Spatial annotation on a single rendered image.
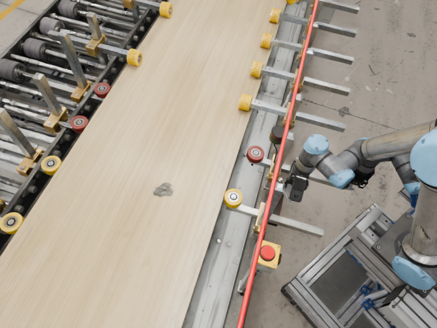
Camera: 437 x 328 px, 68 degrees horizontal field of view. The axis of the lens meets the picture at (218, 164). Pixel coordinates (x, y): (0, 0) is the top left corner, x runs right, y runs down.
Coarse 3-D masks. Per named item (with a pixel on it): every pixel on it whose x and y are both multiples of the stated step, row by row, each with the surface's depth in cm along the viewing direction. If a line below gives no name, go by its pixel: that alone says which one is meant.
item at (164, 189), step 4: (164, 184) 138; (168, 184) 138; (156, 188) 138; (160, 188) 136; (164, 188) 137; (168, 188) 138; (156, 192) 136; (160, 192) 137; (164, 192) 137; (168, 192) 137; (172, 192) 138; (160, 196) 136; (168, 196) 137
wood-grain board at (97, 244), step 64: (192, 0) 209; (256, 0) 214; (128, 64) 175; (192, 64) 179; (128, 128) 153; (192, 128) 156; (64, 192) 134; (128, 192) 136; (192, 192) 139; (0, 256) 120; (64, 256) 121; (128, 256) 123; (192, 256) 124; (0, 320) 109; (64, 320) 110; (128, 320) 112
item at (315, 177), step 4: (264, 160) 154; (268, 160) 154; (256, 164) 156; (260, 164) 155; (264, 164) 154; (268, 164) 153; (284, 164) 154; (284, 168) 153; (288, 168) 153; (288, 172) 154; (312, 172) 153; (312, 176) 151; (316, 176) 152; (320, 176) 152; (312, 180) 153; (316, 180) 152; (320, 180) 152; (324, 180) 151; (328, 184) 152; (332, 184) 151
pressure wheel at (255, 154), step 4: (248, 148) 152; (252, 148) 152; (256, 148) 152; (260, 148) 152; (248, 152) 150; (252, 152) 151; (256, 152) 150; (260, 152) 151; (248, 156) 150; (252, 156) 149; (256, 156) 150; (260, 156) 150; (248, 160) 152; (252, 160) 150; (256, 160) 149; (260, 160) 150; (252, 164) 159
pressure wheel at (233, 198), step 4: (232, 188) 140; (228, 192) 139; (232, 192) 139; (236, 192) 139; (240, 192) 139; (224, 196) 138; (228, 196) 138; (232, 196) 138; (236, 196) 139; (240, 196) 138; (224, 200) 138; (228, 200) 137; (232, 200) 137; (236, 200) 137; (240, 200) 137; (228, 204) 137; (232, 204) 136; (236, 204) 136; (240, 204) 139
